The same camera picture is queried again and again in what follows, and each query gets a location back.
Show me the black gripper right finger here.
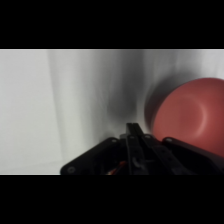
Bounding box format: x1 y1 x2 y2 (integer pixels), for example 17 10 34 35
132 122 159 175

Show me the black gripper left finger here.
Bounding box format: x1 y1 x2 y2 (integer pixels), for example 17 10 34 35
125 122 138 175

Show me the pink bowl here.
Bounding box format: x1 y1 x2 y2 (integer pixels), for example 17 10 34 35
150 77 224 156

